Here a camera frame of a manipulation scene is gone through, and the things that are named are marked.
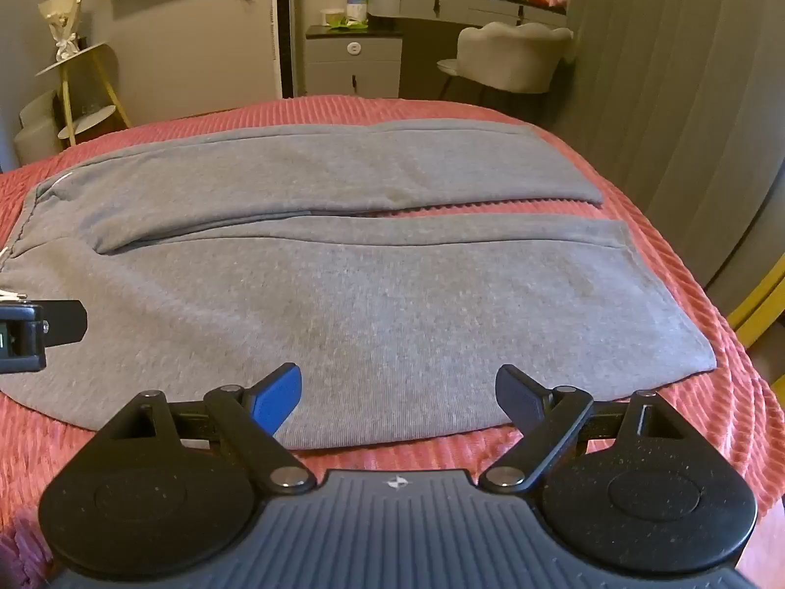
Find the yellow furniture frame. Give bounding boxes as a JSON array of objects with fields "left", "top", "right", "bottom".
[{"left": 727, "top": 270, "right": 785, "bottom": 350}]

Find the beige round stool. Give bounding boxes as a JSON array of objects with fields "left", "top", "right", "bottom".
[{"left": 13, "top": 89, "right": 68, "bottom": 166}]

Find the purple fuzzy cloth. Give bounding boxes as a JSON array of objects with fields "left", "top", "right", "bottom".
[{"left": 0, "top": 512, "right": 56, "bottom": 589}]

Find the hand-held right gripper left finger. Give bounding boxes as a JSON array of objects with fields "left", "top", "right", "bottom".
[{"left": 109, "top": 362, "right": 316, "bottom": 496}]

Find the grey hooded sweatshirt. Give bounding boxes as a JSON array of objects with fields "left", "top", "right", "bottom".
[{"left": 0, "top": 123, "right": 718, "bottom": 452}]

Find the pink ribbed blanket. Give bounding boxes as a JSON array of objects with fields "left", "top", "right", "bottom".
[{"left": 0, "top": 95, "right": 785, "bottom": 589}]

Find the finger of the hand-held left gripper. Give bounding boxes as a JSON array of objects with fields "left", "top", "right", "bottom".
[{"left": 38, "top": 298, "right": 88, "bottom": 349}]

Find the white tower fan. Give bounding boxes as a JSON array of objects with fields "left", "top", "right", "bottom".
[{"left": 268, "top": 0, "right": 306, "bottom": 99}]

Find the cream wrapped flower bouquet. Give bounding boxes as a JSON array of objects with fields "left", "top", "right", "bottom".
[{"left": 38, "top": 0, "right": 87, "bottom": 63}]

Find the beige shell-back chair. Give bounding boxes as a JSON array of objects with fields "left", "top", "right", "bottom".
[{"left": 437, "top": 21, "right": 577, "bottom": 105}]

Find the round yellow-legged side table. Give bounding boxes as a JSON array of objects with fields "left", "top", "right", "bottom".
[{"left": 35, "top": 43, "right": 132, "bottom": 147}]

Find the grey nightstand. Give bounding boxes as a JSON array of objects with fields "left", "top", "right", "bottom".
[{"left": 305, "top": 26, "right": 404, "bottom": 99}]

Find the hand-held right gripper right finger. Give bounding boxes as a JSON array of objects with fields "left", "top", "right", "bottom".
[{"left": 479, "top": 363, "right": 686, "bottom": 496}]

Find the grey vanity dresser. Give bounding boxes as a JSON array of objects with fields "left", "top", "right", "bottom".
[{"left": 368, "top": 0, "right": 568, "bottom": 30}]

